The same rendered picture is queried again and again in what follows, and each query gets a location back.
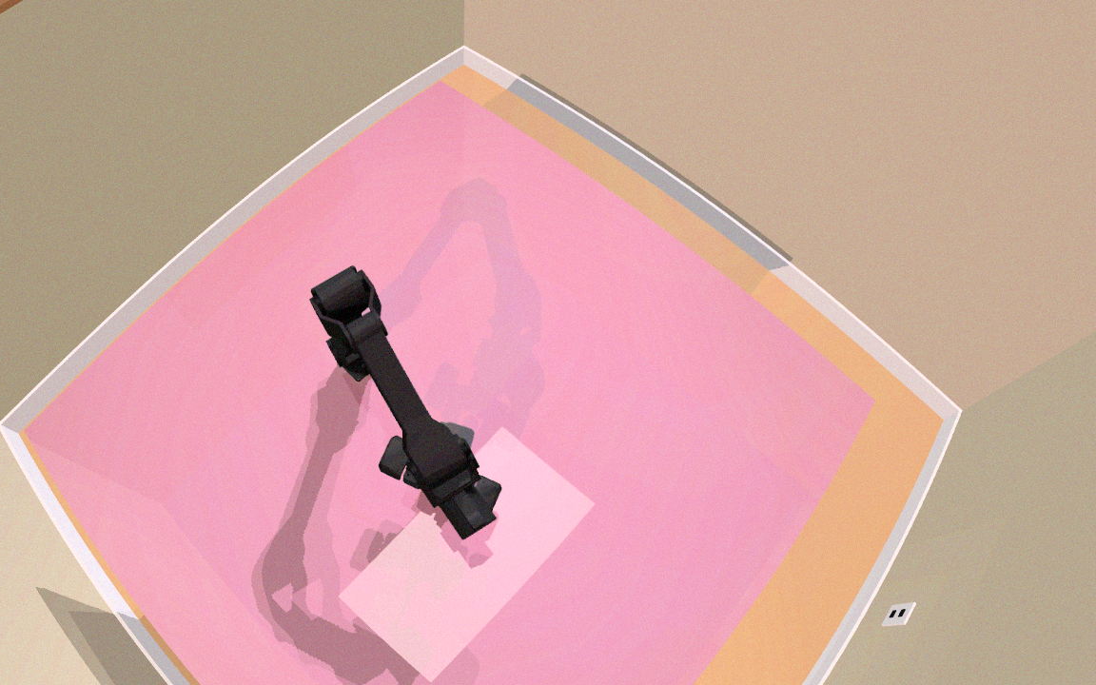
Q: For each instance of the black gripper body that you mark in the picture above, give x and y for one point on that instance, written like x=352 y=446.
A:
x=394 y=460

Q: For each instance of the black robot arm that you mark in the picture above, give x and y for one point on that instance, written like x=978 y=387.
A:
x=440 y=453

